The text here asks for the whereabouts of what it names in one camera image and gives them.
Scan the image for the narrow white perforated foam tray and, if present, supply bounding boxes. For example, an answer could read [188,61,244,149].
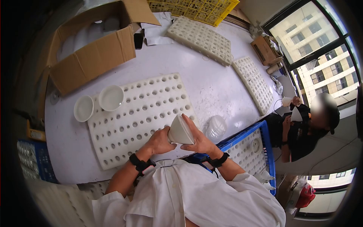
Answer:
[232,56,274,116]

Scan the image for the person's body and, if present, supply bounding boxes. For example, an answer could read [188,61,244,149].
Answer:
[91,159,286,227]

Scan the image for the stack of clear plastic covers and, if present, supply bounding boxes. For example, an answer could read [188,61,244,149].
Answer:
[206,115,228,140]

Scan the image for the white plastic bag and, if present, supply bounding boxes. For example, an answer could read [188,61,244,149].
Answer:
[140,12,177,46]

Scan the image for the blue crate of lamp parts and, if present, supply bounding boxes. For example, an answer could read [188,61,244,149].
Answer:
[16,139,58,184]

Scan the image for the blue plastic crate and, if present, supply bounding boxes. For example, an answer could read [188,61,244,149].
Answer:
[186,120,277,197]

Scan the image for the person's right hand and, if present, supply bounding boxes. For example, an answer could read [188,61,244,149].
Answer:
[180,113,222,156]

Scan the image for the person's left fingers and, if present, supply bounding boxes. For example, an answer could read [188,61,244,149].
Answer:
[159,126,177,152]

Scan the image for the open cardboard box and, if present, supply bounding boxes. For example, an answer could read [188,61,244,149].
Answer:
[37,0,161,120]

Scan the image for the small cardboard box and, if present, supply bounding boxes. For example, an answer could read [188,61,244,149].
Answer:
[250,35,283,66]

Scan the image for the roll of tape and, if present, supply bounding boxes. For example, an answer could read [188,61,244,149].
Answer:
[266,62,283,75]

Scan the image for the window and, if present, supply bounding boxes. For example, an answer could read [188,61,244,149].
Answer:
[262,0,362,110]

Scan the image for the thick white perforated foam tray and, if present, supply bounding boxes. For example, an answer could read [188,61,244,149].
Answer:
[166,16,233,67]

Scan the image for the red bag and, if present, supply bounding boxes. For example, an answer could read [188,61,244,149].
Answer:
[295,183,316,209]

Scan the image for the person's left hand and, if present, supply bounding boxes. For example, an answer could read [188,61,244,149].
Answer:
[147,126,177,155]

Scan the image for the person's right index finger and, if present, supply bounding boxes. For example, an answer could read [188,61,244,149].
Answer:
[181,113,202,140]

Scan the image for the yellow plastic crate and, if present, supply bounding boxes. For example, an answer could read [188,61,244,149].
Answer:
[147,0,240,27]

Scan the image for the black phone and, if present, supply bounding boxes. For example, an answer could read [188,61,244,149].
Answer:
[134,33,144,50]

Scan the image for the white cone lamp shade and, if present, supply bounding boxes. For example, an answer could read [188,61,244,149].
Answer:
[168,114,195,145]
[74,95,94,123]
[98,85,125,112]

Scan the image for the black wrist band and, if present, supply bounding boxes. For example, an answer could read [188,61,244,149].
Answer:
[201,152,230,171]
[129,153,157,176]

